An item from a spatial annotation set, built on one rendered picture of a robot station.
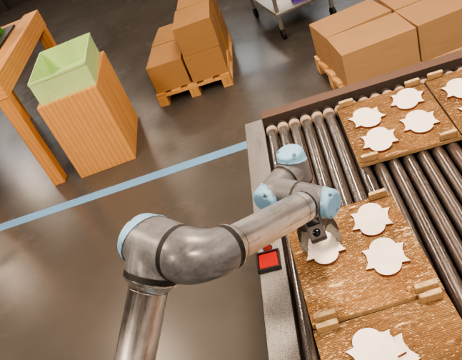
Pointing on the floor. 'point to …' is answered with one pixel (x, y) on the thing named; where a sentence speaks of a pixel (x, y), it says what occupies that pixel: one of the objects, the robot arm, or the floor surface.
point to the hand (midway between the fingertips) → (323, 246)
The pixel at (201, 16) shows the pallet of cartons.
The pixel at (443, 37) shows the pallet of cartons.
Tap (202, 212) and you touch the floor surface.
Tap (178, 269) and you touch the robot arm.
